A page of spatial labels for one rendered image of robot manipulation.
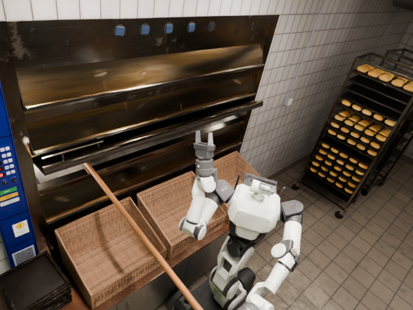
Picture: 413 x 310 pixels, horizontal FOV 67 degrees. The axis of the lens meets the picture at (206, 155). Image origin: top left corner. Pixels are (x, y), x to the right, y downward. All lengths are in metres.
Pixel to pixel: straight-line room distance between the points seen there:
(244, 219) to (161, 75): 0.99
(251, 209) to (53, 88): 1.17
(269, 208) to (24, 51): 1.38
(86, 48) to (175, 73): 0.61
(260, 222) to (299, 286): 1.62
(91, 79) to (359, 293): 3.01
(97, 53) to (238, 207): 1.08
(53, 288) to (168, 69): 1.43
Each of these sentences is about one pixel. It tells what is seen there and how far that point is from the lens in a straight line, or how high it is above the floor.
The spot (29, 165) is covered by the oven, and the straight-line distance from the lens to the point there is 1.88.
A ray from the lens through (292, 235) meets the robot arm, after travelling 1.68.
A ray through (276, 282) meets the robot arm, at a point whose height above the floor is 1.27.
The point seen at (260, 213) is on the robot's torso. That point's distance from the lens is 1.72.
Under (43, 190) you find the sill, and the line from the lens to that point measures 2.02.
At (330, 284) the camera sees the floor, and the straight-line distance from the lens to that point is 3.47.
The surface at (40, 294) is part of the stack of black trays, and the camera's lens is 2.07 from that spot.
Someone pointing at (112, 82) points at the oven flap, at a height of 1.77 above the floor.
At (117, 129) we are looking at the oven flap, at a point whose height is 1.47.
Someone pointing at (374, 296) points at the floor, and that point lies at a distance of 3.65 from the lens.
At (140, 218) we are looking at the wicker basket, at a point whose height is 0.76.
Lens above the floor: 2.53
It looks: 35 degrees down
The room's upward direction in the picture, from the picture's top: 12 degrees clockwise
